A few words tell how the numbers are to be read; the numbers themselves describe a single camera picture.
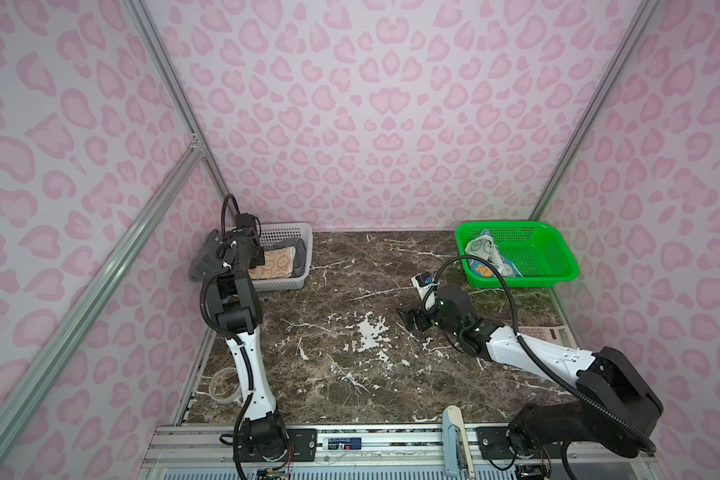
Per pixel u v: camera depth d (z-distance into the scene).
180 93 0.82
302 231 1.10
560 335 0.88
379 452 0.72
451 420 0.74
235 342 0.62
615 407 0.42
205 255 0.93
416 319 0.76
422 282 0.73
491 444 0.73
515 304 0.98
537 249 1.11
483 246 1.04
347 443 0.72
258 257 0.95
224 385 0.83
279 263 1.04
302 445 0.73
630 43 0.73
